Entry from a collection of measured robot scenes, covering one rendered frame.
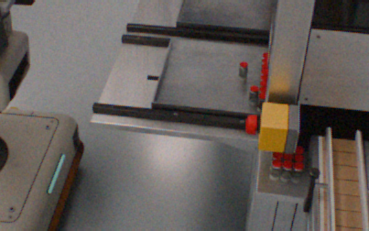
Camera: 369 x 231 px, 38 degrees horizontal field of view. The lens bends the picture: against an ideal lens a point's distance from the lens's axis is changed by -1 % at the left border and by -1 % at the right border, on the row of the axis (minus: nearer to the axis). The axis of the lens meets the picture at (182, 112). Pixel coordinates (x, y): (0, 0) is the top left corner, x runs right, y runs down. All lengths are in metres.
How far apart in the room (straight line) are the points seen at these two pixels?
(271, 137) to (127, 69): 0.50
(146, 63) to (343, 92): 0.56
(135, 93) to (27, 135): 0.89
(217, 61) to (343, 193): 0.53
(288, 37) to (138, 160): 1.45
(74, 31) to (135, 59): 1.72
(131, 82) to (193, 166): 1.02
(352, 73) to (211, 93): 0.40
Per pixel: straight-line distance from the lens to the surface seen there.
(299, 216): 1.44
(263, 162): 1.21
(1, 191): 2.02
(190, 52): 1.48
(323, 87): 1.12
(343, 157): 1.19
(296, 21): 1.03
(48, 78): 2.87
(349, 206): 1.10
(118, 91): 1.37
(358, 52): 1.07
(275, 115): 1.09
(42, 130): 2.18
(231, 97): 1.35
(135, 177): 2.33
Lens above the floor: 1.78
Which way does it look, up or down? 43 degrees down
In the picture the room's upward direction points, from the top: straight up
